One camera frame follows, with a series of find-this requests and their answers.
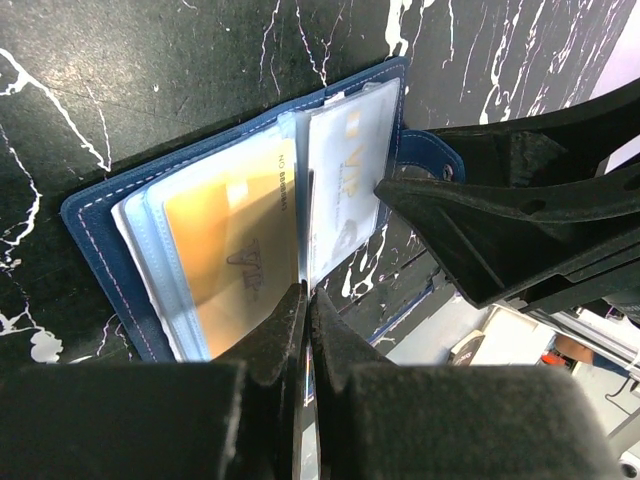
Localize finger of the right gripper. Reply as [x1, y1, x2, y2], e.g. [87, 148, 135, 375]
[375, 169, 639, 313]
[431, 80, 639, 180]

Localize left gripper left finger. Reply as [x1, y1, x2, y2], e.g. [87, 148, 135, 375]
[1, 284, 308, 479]

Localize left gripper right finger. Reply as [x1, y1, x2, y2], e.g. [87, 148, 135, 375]
[308, 290, 620, 479]

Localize blue card holder wallet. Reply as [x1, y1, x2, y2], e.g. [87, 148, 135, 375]
[61, 57, 466, 363]

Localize orange credit card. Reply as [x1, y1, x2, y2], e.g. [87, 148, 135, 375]
[154, 136, 298, 358]

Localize white VIP credit card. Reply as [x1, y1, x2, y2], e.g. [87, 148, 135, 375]
[308, 89, 395, 285]

